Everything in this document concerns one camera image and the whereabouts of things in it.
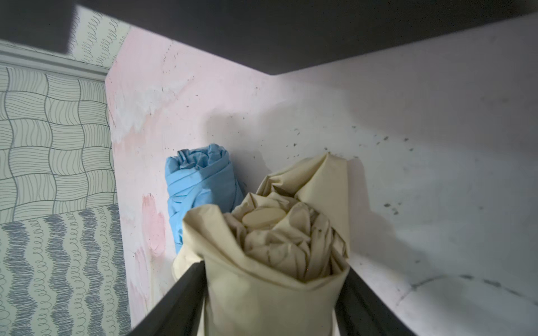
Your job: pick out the pink floral table mat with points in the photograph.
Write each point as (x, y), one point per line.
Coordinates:
(441, 142)

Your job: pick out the beige umbrella black lining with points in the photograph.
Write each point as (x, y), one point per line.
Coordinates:
(276, 264)

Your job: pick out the yellow black toolbox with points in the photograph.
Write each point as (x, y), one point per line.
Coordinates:
(276, 37)

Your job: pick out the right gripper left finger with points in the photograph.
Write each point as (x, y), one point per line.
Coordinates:
(179, 312)

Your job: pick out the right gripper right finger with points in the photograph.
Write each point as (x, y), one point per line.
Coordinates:
(360, 312)

